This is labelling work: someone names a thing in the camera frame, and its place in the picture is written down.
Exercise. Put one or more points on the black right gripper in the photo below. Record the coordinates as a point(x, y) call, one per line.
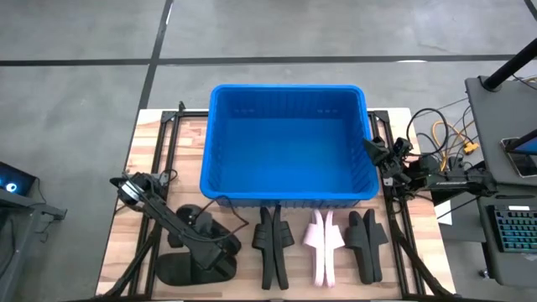
point(394, 165)

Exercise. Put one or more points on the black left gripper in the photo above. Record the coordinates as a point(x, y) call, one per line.
point(210, 253)

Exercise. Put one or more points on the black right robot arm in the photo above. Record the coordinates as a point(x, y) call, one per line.
point(453, 182)

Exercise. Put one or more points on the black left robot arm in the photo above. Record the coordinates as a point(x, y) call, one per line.
point(168, 218)

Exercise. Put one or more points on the blue plastic bin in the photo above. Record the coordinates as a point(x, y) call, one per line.
point(289, 147)

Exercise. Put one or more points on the white paper sheet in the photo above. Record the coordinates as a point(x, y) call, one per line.
point(444, 214)

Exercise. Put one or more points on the grey side desk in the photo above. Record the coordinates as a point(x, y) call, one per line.
point(486, 251)
point(499, 121)

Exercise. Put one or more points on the silver smartphone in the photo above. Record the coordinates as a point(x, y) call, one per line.
point(524, 165)

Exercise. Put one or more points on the blue-screen tablet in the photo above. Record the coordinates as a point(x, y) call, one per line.
point(530, 144)

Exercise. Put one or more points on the black pole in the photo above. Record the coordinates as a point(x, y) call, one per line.
point(509, 65)

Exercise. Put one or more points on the backlit black keyboard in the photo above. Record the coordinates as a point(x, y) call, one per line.
point(518, 230)

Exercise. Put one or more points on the grey metal desk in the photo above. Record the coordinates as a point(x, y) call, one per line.
point(12, 235)

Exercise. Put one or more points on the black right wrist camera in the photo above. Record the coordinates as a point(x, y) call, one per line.
point(403, 146)

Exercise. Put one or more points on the black aluminium frame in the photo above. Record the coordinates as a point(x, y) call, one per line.
point(168, 116)

